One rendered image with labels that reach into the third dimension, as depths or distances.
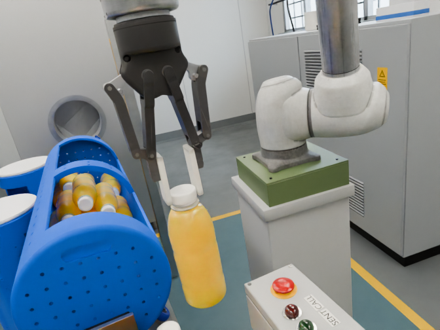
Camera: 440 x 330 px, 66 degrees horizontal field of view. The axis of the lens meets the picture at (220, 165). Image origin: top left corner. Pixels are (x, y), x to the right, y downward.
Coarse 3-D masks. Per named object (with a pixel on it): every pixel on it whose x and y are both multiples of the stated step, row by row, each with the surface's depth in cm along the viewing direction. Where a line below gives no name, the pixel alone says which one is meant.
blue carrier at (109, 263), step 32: (64, 160) 135; (96, 160) 102; (128, 192) 116; (32, 224) 72; (64, 224) 61; (96, 224) 60; (128, 224) 64; (32, 256) 57; (64, 256) 59; (96, 256) 61; (128, 256) 63; (160, 256) 66; (32, 288) 58; (64, 288) 60; (96, 288) 62; (128, 288) 65; (160, 288) 68; (32, 320) 59; (64, 320) 62; (96, 320) 64
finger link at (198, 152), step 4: (200, 132) 46; (200, 136) 46; (188, 140) 47; (200, 140) 46; (204, 140) 46; (196, 152) 46; (200, 152) 47; (196, 156) 46; (200, 156) 47; (196, 160) 47; (200, 160) 47; (200, 164) 47
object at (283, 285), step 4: (276, 280) 56; (280, 280) 56; (284, 280) 56; (288, 280) 56; (292, 280) 56; (272, 284) 56; (276, 284) 55; (280, 284) 55; (284, 284) 55; (288, 284) 55; (292, 284) 55; (276, 288) 55; (280, 288) 54; (284, 288) 54; (288, 288) 54; (292, 288) 54; (280, 292) 54; (284, 292) 54; (288, 292) 54
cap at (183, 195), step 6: (180, 186) 49; (186, 186) 48; (192, 186) 48; (174, 192) 47; (180, 192) 47; (186, 192) 46; (192, 192) 47; (174, 198) 46; (180, 198) 46; (186, 198) 46; (192, 198) 47; (174, 204) 47; (180, 204) 46; (186, 204) 46
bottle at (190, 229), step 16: (176, 208) 47; (192, 208) 47; (176, 224) 47; (192, 224) 46; (208, 224) 48; (176, 240) 47; (192, 240) 47; (208, 240) 48; (176, 256) 49; (192, 256) 48; (208, 256) 48; (192, 272) 49; (208, 272) 49; (192, 288) 50; (208, 288) 50; (224, 288) 52; (192, 304) 51; (208, 304) 51
